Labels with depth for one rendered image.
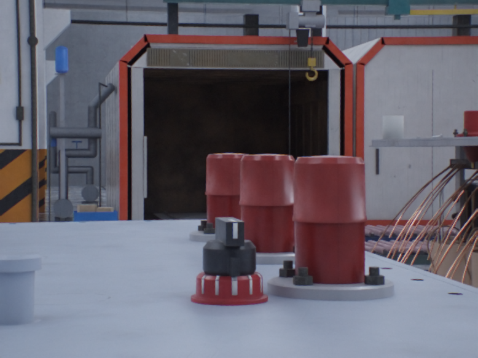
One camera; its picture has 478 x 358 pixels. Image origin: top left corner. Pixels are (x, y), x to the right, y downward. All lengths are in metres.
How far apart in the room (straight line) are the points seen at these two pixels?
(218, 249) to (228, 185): 0.70
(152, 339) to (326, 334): 0.13
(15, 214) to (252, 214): 10.28
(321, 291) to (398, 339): 0.21
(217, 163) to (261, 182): 0.34
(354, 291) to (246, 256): 0.11
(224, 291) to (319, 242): 0.12
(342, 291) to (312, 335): 0.20
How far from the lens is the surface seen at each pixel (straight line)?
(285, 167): 1.44
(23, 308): 0.98
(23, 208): 11.68
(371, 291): 1.11
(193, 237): 1.77
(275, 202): 1.44
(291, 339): 0.88
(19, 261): 0.97
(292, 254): 1.42
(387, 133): 4.68
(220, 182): 1.76
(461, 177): 4.62
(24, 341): 0.90
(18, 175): 11.67
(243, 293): 1.06
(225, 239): 1.05
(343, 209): 1.11
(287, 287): 1.11
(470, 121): 4.07
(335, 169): 1.11
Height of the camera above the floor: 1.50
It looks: 1 degrees down
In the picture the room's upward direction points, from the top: straight up
